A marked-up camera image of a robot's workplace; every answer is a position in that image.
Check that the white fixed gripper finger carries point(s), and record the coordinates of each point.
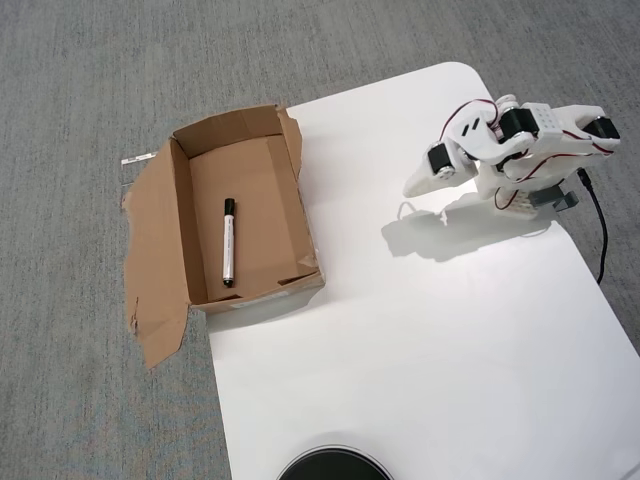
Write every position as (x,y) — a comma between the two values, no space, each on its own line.
(465,176)

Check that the white moving gripper finger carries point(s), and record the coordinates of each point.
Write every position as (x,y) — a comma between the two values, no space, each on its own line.
(425,182)

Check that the white marker pen black cap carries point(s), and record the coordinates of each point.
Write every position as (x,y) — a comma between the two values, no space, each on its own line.
(229,245)

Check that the white five-joint robot arm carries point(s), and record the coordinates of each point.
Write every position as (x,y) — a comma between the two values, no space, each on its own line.
(545,127)

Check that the open brown cardboard box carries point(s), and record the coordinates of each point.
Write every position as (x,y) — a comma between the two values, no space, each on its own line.
(270,200)

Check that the grey table clamp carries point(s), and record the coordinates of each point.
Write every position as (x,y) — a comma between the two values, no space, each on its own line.
(545,199)

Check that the white paper strip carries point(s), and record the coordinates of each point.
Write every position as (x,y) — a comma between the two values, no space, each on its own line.
(137,159)

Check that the black round disc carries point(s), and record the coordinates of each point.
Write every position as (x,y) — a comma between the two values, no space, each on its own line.
(334,462)

